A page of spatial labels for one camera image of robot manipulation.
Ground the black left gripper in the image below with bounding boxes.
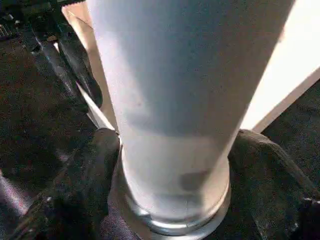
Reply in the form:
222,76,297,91
0,0,103,113

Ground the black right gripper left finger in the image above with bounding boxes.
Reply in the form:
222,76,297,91
7,127,121,240

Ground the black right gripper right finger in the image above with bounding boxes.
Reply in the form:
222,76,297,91
217,128,320,240

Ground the white plastic table leg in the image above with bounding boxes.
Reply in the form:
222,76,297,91
86,0,298,226

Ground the white plastic table top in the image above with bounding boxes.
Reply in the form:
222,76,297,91
61,0,320,240

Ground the black mat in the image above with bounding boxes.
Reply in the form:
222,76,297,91
0,0,320,240

